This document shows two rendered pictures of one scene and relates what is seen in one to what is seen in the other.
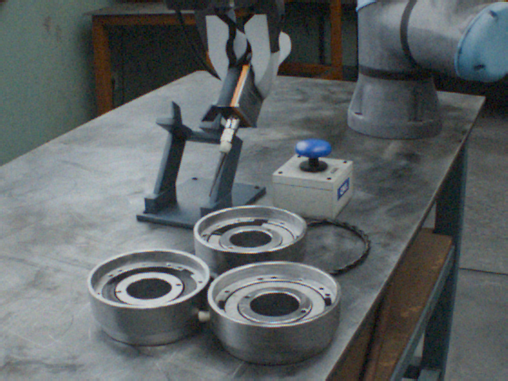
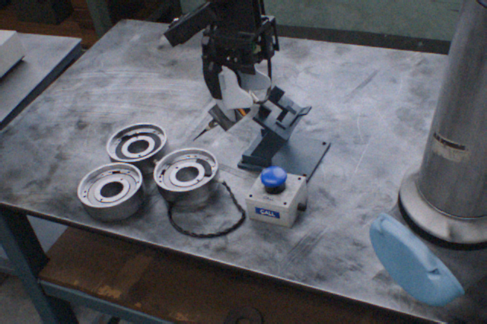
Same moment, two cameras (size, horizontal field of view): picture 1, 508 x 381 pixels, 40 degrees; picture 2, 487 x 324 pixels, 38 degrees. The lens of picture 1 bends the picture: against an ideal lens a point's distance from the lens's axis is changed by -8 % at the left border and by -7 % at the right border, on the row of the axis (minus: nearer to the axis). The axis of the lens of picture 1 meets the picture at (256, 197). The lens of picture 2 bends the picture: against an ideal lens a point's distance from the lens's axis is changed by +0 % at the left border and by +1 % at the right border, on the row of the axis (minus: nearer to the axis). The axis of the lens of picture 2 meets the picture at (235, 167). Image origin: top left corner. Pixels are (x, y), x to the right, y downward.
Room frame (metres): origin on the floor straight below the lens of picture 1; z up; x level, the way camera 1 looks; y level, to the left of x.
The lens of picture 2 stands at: (0.85, -0.84, 1.56)
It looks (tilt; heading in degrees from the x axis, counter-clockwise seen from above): 40 degrees down; 99
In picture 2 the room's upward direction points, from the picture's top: 12 degrees counter-clockwise
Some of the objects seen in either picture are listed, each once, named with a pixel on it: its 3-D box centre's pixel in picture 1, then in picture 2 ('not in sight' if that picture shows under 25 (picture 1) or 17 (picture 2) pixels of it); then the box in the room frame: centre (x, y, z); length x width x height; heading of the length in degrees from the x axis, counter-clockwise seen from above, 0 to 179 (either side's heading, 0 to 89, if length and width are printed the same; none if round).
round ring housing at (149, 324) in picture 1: (150, 297); (139, 150); (0.55, 0.09, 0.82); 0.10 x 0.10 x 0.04
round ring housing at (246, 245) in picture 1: (250, 247); (188, 177); (0.64, 0.01, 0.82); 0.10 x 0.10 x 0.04
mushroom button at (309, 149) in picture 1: (313, 163); (275, 185); (0.78, -0.06, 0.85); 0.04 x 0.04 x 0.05
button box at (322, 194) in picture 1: (316, 183); (280, 198); (0.79, -0.07, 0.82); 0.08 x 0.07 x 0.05; 155
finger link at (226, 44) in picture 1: (234, 50); (253, 81); (0.77, 0.02, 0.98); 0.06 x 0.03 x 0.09; 150
